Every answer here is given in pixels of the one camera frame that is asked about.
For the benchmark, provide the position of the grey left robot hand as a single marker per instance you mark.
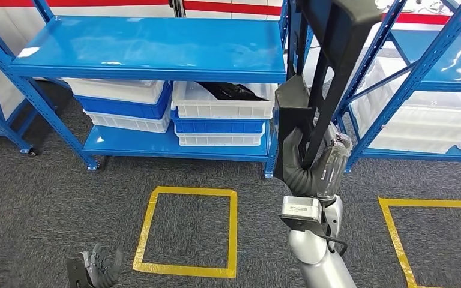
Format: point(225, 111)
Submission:
point(103, 274)

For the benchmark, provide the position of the black plastic frame part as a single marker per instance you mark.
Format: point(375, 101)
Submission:
point(334, 79)

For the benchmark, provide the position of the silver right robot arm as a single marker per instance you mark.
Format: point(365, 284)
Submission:
point(318, 266)

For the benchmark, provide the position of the black plastic trim part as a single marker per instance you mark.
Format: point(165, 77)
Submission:
point(230, 92)

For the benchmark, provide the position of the yellow floor tape square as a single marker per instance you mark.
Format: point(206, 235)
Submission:
point(433, 202)
point(194, 191)

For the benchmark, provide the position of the large white plastic crate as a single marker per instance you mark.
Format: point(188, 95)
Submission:
point(433, 103)
point(413, 139)

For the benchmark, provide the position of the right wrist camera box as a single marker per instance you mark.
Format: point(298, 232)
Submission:
point(300, 208)

